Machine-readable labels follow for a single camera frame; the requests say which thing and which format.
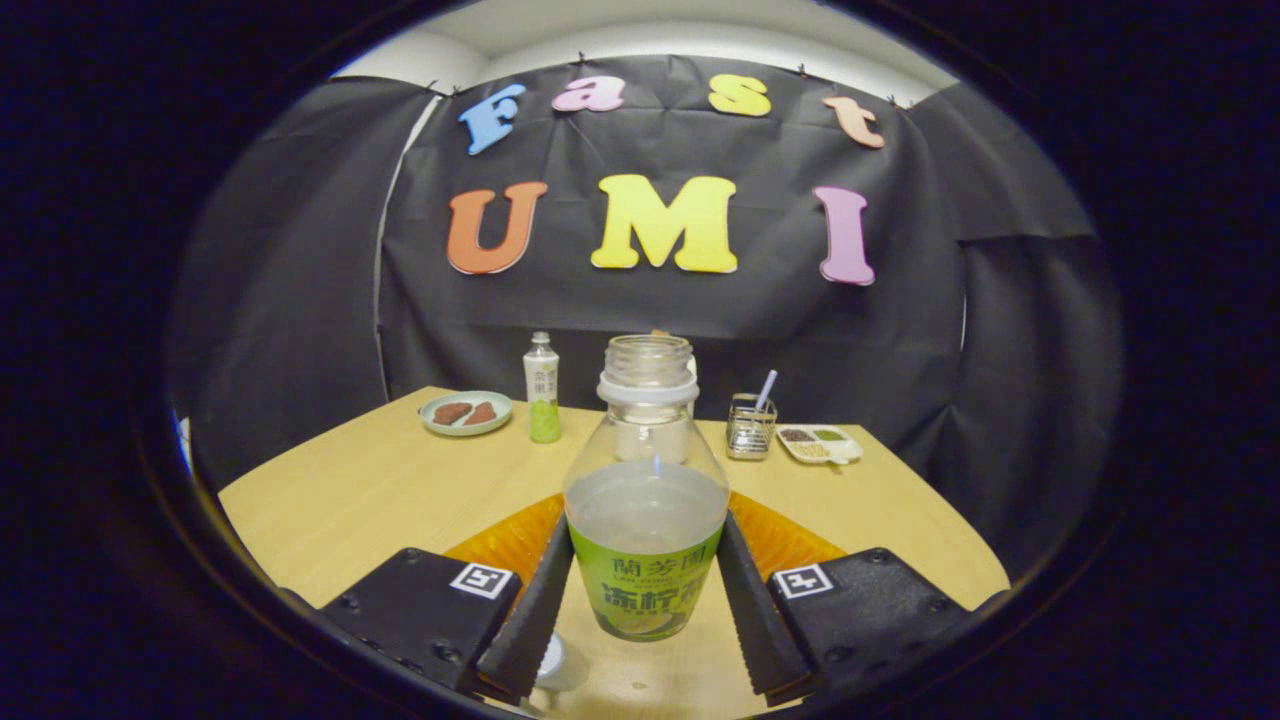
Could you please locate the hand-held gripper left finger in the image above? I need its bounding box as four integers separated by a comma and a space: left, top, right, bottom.
320, 495, 578, 706

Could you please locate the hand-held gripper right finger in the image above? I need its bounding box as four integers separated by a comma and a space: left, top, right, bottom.
716, 492, 976, 706

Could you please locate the white cup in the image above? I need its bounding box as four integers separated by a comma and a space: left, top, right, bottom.
530, 632, 591, 713

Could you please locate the clear juice bottle green label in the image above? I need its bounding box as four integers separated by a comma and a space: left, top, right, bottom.
563, 335, 731, 643

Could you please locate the slim white green bottle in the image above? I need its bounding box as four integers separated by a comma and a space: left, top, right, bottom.
523, 331, 562, 444

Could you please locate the white divided dish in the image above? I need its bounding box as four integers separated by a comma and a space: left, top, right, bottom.
776, 424, 864, 466

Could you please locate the wooden table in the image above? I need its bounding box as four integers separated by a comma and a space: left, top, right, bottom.
218, 385, 1011, 720

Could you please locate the pale green plate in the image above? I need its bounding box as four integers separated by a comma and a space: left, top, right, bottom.
418, 390, 514, 438

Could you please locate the black backdrop cloth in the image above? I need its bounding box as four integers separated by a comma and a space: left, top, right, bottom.
165, 55, 1121, 591

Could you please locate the wire mesh holder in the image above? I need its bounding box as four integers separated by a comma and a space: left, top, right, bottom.
726, 393, 778, 461

